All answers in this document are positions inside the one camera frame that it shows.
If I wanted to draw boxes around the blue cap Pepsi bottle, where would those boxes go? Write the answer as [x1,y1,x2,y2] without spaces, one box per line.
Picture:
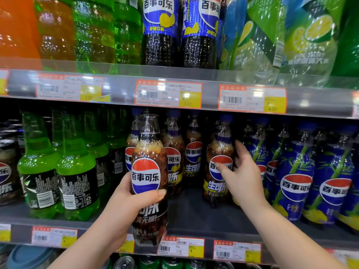
[203,114,236,208]

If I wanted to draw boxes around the rows of short brown cans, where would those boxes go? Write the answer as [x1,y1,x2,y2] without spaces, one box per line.
[0,119,24,206]

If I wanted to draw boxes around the person's right hand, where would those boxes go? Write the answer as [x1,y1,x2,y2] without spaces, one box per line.
[214,140,270,212]

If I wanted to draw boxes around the person's right forearm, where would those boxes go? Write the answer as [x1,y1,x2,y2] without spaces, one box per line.
[244,198,348,269]

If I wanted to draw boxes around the black cap Pepsi bottle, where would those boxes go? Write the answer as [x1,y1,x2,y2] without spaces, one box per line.
[130,114,169,247]

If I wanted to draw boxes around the blue lidded drink cup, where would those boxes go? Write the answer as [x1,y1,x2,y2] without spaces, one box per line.
[7,245,56,269]

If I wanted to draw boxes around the person's left hand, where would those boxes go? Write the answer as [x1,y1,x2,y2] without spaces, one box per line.
[98,172,168,245]

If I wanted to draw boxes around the person's left forearm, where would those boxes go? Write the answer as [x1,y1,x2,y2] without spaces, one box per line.
[47,218,127,269]

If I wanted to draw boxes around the dark soda bottle blue label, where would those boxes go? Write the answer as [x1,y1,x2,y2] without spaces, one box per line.
[181,0,222,69]
[216,0,228,69]
[141,0,180,67]

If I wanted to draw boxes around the green bottles with black labels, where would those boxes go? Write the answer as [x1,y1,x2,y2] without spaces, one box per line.
[17,108,127,222]

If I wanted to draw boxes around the rows of green soda cans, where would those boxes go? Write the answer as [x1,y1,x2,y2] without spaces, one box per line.
[112,254,261,269]

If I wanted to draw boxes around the row of brown Pepsi bottles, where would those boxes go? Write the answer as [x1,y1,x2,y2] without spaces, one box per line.
[125,108,185,198]

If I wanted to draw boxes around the clear soda bottle green label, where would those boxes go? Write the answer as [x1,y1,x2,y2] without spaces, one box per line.
[280,0,348,87]
[218,0,286,84]

